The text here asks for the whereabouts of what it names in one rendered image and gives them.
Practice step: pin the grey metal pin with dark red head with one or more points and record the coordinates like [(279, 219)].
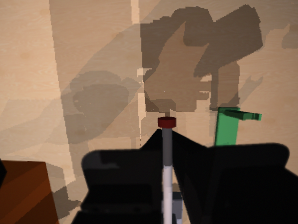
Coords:
[(167, 123)]

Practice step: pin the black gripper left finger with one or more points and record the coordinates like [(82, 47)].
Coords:
[(128, 166)]

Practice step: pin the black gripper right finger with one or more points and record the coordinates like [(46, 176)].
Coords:
[(198, 169)]

